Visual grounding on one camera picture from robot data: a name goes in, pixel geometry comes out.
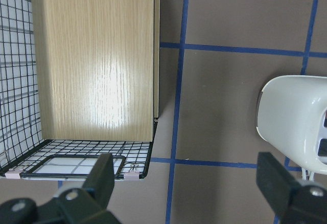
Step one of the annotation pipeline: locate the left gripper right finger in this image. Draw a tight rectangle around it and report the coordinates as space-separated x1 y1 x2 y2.
256 152 300 209

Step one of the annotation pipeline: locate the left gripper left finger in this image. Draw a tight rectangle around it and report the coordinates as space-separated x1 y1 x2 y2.
85 153 114 205

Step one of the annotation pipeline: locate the white two-slot toaster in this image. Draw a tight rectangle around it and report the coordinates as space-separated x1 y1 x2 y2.
256 75 326 174

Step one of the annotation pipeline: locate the wire basket with wooden shelf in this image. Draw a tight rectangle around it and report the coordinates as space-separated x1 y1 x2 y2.
1 0 160 180

